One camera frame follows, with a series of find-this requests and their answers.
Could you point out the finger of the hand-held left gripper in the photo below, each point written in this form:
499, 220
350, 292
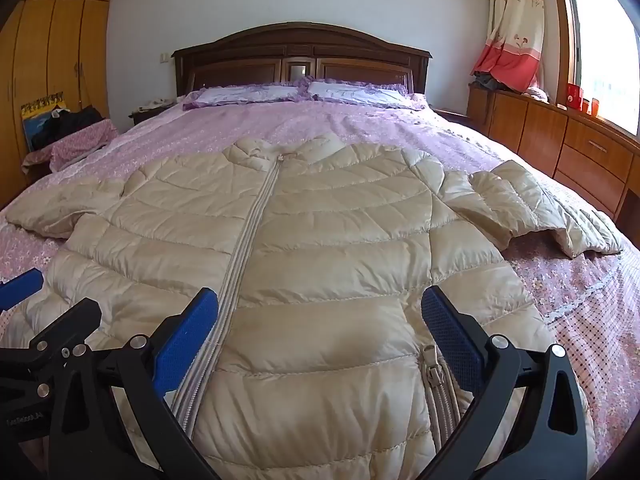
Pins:
70, 322
20, 290

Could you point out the wooden framed window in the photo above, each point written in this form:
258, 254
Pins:
605, 50

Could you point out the dark wooden headboard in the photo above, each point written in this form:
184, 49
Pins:
300, 40

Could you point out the floral cream and pink curtain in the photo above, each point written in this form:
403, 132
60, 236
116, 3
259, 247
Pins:
515, 20

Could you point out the black clothes pile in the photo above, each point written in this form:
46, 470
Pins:
70, 125

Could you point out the purple ruffled pillow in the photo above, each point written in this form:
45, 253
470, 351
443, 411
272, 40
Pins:
240, 94
360, 92

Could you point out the wooden wardrobe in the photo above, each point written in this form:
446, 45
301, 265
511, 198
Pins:
55, 35

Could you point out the orange cup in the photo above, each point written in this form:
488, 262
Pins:
595, 107

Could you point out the pink floral bedspread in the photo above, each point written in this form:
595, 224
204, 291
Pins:
350, 125

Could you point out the small red cup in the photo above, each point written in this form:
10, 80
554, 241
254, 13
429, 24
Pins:
585, 106

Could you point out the beige puffer jacket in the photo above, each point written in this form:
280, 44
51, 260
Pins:
325, 260

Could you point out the folded clothes pile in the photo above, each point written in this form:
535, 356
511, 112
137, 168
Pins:
485, 81

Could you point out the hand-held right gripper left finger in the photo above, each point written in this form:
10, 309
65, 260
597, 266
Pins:
189, 330

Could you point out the long wooden cabinet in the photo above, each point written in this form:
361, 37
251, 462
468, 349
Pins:
540, 130

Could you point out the dark wooden nightstand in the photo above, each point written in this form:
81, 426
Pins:
145, 116

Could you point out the blue and yellow poster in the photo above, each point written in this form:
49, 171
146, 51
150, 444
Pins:
35, 110

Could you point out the pink floral cloth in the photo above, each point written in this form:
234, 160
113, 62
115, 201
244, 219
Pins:
75, 147

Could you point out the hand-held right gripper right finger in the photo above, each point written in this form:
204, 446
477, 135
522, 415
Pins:
450, 335

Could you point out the large red cup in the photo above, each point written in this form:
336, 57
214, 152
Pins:
574, 96

